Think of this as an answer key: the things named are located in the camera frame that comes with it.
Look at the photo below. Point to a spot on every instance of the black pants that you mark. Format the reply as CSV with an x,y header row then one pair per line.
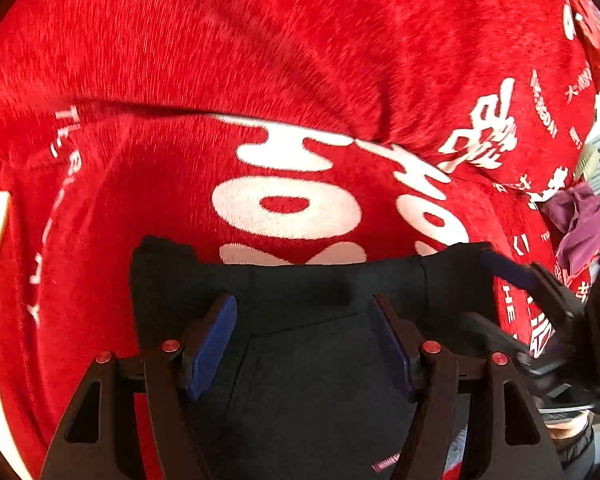
x,y
305,385

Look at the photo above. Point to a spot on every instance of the purple cloth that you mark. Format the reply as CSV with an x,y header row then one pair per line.
x,y
582,225

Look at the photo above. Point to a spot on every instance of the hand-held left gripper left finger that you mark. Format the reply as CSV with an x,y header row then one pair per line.
x,y
214,347

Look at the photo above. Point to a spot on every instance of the person's right forearm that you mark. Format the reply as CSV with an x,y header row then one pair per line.
x,y
577,452

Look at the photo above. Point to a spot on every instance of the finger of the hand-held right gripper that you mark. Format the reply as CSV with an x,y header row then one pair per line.
x,y
490,332
507,269

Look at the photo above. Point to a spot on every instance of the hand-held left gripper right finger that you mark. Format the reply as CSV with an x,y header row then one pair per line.
x,y
394,347

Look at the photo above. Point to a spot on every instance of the pale green object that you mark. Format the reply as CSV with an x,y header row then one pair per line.
x,y
586,162

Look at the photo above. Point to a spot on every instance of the red printed blanket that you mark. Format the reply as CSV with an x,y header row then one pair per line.
x,y
230,85

